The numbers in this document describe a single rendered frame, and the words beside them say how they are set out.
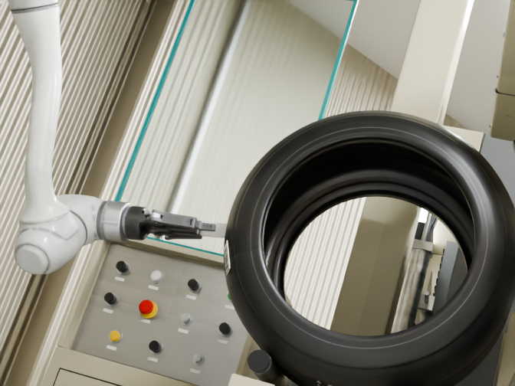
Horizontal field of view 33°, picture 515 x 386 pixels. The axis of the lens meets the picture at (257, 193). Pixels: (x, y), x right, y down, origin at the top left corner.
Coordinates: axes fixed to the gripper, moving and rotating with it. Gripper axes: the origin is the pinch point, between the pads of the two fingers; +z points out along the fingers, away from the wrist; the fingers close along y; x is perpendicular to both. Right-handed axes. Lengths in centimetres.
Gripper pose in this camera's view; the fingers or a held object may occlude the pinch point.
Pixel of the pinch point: (217, 230)
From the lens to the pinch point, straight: 188.1
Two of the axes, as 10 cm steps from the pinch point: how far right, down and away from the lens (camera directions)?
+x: -1.5, 9.2, -3.7
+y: 1.7, 3.9, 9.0
